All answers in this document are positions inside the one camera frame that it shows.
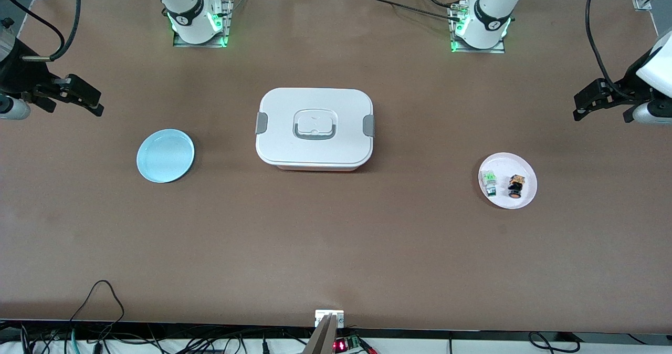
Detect orange push button switch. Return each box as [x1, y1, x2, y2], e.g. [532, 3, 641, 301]
[507, 174, 527, 199]

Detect light blue round plate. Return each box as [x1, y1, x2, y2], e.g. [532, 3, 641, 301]
[136, 129, 195, 183]

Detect pale pink round plate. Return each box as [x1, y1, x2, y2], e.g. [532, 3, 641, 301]
[478, 152, 538, 210]

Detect white lunch box grey latches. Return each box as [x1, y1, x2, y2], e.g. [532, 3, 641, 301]
[255, 87, 375, 172]

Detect white mounting plate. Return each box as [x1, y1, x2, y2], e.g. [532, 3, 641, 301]
[315, 310, 345, 328]

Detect circuit board red display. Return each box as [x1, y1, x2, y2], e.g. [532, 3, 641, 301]
[333, 335, 363, 352]

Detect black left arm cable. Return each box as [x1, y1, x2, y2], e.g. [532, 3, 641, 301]
[584, 0, 638, 102]

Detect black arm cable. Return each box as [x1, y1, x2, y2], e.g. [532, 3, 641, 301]
[584, 0, 638, 102]
[0, 0, 82, 63]

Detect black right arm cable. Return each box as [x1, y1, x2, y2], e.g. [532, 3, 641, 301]
[0, 0, 82, 63]

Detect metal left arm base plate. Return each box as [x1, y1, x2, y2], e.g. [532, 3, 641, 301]
[449, 2, 506, 54]

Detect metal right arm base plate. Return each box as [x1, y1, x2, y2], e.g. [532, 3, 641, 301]
[173, 0, 234, 47]

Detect thin black cable loop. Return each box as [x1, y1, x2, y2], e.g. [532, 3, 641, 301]
[68, 279, 125, 326]

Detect black base power cable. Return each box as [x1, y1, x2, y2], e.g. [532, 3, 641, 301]
[357, 0, 468, 24]

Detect black cable bundle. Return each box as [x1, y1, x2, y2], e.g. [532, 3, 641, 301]
[0, 320, 316, 354]

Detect grey camera support bar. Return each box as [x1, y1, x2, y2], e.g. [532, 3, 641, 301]
[302, 315, 339, 354]

